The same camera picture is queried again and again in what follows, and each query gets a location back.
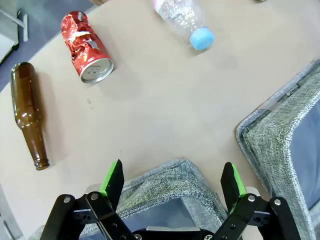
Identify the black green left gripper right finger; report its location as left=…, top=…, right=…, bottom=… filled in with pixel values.
left=212, top=161, right=302, bottom=240

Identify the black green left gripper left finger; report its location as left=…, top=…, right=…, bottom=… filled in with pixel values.
left=39, top=158, right=137, bottom=240

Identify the brown glass bottle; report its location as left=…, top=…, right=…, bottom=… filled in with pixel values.
left=10, top=61, right=50, bottom=171

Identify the crushed red soda can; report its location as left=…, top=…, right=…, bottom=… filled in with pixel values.
left=61, top=10, right=115, bottom=84

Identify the plastic bottle with blue cap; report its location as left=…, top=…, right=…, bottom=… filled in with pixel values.
left=152, top=0, right=216, bottom=51

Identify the grey fabric basket labelled bottle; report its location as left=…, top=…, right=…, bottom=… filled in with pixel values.
left=27, top=157, right=230, bottom=240

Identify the grey fabric basket labelled plastic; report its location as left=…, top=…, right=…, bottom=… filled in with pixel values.
left=236, top=59, right=320, bottom=240

